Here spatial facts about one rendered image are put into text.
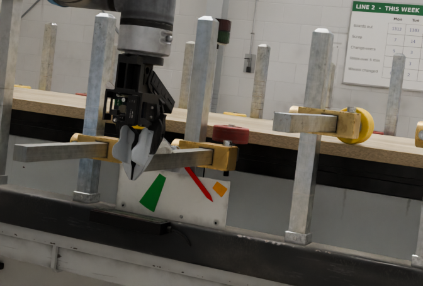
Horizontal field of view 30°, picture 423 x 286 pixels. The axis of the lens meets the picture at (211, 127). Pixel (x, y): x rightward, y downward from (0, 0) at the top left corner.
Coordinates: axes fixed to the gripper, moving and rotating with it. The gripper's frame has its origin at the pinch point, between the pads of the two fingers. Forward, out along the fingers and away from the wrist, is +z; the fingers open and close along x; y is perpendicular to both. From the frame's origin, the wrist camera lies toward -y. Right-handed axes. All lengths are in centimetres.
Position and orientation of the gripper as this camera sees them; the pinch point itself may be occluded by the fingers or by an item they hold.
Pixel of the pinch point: (135, 172)
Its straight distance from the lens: 136.9
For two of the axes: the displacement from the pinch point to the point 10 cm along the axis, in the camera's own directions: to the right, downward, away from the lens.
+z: -1.2, 9.9, 0.4
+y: -4.0, -0.1, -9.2
